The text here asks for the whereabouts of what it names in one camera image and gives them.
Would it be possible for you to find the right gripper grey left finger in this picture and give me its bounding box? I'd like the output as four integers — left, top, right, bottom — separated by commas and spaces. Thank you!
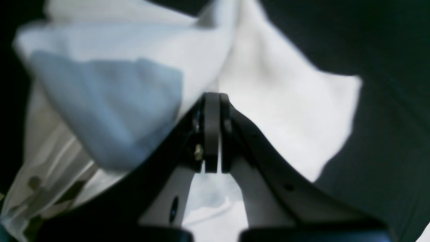
37, 92, 221, 242

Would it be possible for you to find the white T-shirt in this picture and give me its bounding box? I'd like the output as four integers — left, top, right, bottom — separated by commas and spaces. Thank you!
1, 0, 361, 242

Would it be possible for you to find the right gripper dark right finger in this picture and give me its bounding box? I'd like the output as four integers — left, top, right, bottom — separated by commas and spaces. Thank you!
220, 93, 392, 242

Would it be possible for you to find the black table cloth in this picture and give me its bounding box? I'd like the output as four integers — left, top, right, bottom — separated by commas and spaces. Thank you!
1, 0, 429, 242

